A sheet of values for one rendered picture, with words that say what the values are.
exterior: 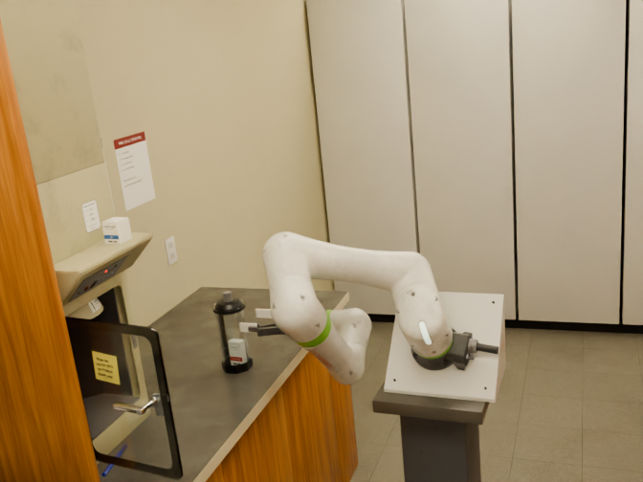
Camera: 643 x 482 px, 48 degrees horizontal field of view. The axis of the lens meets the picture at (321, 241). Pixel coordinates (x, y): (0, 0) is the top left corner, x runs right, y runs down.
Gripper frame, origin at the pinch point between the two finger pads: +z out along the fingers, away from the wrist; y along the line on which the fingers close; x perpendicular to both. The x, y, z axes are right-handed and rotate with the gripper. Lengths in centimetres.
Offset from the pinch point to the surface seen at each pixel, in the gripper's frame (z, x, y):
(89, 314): 22, -21, 49
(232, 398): -0.1, 17.6, 19.9
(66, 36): 21, -92, 40
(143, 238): 9, -39, 38
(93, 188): 21, -53, 40
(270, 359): -0.8, 17.3, -7.3
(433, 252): -6, 56, -247
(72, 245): 20, -41, 53
